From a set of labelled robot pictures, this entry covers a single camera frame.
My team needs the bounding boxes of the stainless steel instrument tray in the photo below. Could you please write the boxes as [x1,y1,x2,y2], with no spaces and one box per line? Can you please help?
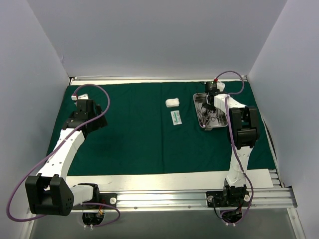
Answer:
[193,93,228,130]

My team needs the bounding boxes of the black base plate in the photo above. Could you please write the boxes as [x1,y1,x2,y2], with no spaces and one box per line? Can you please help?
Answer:
[206,190,251,208]
[98,193,118,207]

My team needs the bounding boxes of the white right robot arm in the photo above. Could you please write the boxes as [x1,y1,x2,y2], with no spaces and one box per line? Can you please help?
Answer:
[203,80,260,206]

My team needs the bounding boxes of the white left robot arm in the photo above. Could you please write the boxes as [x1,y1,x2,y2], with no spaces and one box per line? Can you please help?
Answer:
[25,94,107,216]

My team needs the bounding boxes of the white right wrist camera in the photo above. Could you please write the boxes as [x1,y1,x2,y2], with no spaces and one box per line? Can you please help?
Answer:
[214,78,225,92]

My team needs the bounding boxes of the aluminium back frame rail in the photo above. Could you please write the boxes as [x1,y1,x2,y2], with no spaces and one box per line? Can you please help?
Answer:
[70,76,247,81]

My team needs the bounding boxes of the steel surgical forceps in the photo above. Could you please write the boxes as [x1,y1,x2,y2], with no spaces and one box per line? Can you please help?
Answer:
[194,100,210,118]

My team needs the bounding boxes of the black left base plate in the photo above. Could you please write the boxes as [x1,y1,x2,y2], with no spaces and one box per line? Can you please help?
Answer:
[98,193,118,207]

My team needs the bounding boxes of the aluminium front frame rail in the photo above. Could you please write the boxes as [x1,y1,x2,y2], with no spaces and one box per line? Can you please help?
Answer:
[27,188,298,214]

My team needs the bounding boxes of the white gauze packet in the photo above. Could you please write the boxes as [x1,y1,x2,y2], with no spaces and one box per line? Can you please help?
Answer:
[170,111,182,125]

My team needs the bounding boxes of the dark green surgical cloth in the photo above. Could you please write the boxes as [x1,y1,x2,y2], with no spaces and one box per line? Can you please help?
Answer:
[48,80,278,176]

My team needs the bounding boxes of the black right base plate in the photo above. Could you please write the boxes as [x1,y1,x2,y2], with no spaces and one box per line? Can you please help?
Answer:
[206,190,251,208]

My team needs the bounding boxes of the steel surgical scissors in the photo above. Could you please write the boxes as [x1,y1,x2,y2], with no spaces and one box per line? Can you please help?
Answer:
[201,110,223,127]

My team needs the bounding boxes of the aluminium frame rail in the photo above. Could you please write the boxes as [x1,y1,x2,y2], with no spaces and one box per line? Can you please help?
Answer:
[70,76,247,81]
[27,188,298,214]

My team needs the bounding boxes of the white gauze pad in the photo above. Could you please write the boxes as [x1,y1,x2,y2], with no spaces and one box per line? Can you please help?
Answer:
[165,98,179,108]

